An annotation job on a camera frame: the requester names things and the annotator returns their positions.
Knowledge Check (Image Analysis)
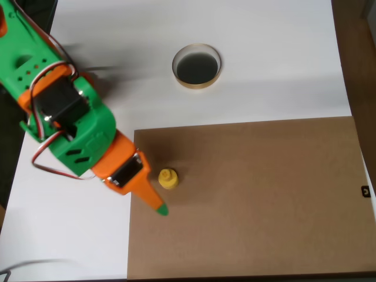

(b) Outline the small yellow plastic piece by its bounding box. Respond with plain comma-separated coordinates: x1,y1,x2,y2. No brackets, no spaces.
157,168,180,190

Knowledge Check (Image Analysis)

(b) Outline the round dish, dark inside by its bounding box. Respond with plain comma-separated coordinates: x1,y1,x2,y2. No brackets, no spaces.
172,43,223,93

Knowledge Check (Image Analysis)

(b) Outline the grey cable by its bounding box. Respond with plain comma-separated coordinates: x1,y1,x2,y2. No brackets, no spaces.
0,258,71,282

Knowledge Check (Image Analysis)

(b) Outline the red white black servo wire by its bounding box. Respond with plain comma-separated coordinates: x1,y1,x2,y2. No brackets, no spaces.
31,137,96,181

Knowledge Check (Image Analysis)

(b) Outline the brown fibreboard sheet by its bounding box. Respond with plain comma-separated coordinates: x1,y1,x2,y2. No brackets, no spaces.
126,116,376,281

